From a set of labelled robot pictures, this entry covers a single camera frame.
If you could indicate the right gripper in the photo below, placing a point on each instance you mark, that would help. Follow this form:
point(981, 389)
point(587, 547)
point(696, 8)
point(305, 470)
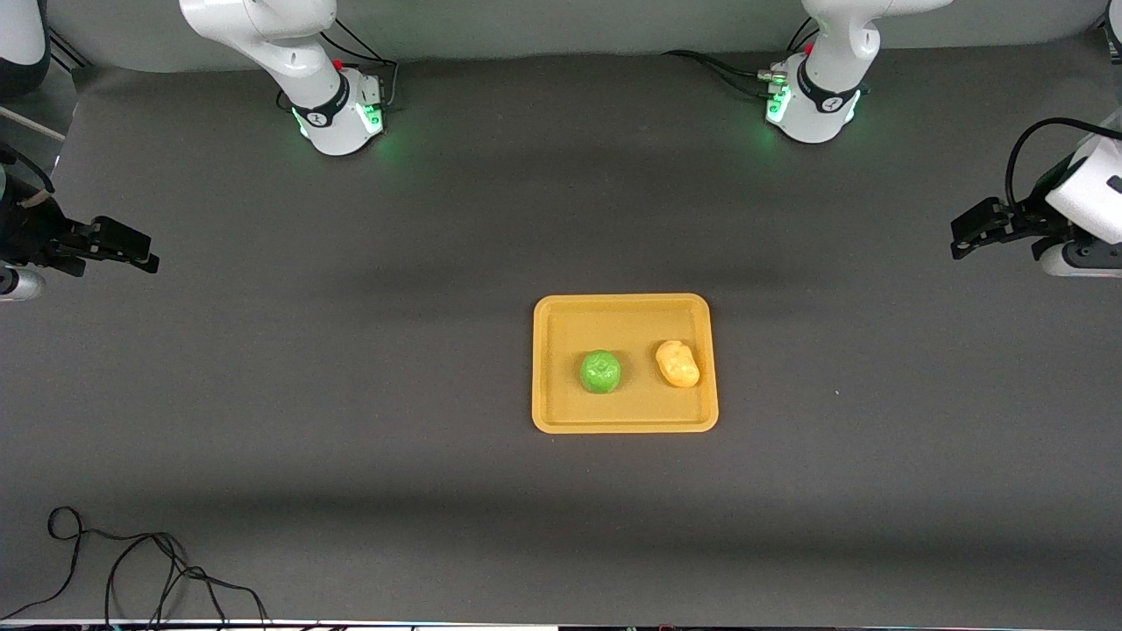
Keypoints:
point(28, 231)

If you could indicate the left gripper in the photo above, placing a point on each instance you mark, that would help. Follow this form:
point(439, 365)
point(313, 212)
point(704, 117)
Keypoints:
point(1037, 213)

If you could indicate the yellow potato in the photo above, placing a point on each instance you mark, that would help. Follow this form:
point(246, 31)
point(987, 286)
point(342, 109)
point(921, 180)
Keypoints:
point(678, 364)

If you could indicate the green apple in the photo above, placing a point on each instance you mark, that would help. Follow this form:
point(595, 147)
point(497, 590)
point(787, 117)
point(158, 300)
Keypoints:
point(600, 372)

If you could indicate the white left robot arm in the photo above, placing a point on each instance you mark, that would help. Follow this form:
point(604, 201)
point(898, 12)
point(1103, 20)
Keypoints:
point(833, 96)

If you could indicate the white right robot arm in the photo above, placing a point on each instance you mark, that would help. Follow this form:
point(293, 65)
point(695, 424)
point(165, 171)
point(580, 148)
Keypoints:
point(294, 61)

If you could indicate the orange plastic tray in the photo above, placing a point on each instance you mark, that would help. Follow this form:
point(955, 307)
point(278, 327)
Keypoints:
point(561, 394)

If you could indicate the dark grey table mat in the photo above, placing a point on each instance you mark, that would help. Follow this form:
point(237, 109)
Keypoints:
point(438, 219)

